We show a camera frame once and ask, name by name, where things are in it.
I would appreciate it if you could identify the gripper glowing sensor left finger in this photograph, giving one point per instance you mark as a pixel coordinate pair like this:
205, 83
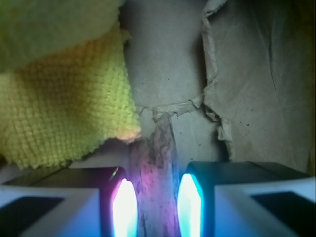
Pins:
65, 202

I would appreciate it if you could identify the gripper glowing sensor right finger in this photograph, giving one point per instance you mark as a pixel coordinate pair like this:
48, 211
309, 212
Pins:
246, 199

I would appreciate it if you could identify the brown wood chip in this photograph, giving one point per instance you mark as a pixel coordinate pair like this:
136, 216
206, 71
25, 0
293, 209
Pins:
154, 172

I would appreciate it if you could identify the yellow microfiber cloth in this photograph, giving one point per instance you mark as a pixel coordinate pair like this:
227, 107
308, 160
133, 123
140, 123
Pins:
64, 87

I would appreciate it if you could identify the brown paper bag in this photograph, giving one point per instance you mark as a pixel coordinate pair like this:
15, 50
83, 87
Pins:
237, 77

